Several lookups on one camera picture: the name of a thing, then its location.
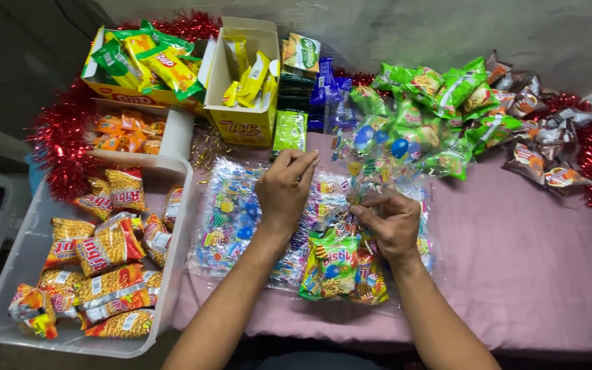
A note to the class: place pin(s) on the person's left hand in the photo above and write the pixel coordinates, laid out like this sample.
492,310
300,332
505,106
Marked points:
280,198

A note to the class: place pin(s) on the person's right hand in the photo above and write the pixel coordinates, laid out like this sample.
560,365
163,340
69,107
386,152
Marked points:
396,226

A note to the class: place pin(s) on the clear party bag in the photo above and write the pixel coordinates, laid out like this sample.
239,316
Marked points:
334,264

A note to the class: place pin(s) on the stack of clear printed bags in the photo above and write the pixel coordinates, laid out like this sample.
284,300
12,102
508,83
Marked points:
226,221

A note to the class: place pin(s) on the light green packet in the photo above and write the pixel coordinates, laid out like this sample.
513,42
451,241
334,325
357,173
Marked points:
290,131

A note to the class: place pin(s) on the tall yellow carton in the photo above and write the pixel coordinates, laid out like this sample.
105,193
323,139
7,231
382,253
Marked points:
242,126

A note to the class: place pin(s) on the heap of gold twist ties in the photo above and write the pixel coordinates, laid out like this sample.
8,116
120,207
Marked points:
206,149

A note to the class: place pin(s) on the pink tablecloth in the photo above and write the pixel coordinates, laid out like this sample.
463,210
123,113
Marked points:
506,257

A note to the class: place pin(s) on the stack of blue packets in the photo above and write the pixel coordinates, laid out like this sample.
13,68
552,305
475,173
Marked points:
327,90

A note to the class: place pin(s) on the stack of dark green packets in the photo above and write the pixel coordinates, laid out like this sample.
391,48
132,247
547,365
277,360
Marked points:
298,77

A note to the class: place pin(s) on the white cardboard box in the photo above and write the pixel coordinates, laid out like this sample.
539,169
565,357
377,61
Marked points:
178,128

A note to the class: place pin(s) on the bunch of yellow wafer packets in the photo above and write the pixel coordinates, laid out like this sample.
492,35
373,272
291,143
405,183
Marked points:
249,77

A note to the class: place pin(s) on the pile of green snack packets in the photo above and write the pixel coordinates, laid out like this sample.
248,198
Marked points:
445,103

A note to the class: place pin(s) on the pile of brown snack packets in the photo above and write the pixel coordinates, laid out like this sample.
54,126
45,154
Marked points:
537,149

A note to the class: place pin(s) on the heap of small orange packets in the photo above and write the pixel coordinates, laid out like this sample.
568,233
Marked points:
126,132

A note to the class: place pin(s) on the wide yellow carton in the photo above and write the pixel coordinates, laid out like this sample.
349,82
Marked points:
136,96

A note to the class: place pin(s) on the pile of orange snack packets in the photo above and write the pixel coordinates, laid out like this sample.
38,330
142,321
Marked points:
108,246

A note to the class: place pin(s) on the bunch of green-yellow snack packets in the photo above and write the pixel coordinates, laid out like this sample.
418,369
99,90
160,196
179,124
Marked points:
147,59

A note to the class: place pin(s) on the red tinsel garland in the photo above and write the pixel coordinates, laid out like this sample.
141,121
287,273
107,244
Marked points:
59,138

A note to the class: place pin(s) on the clear plastic bin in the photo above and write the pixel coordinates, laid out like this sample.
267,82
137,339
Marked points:
23,262

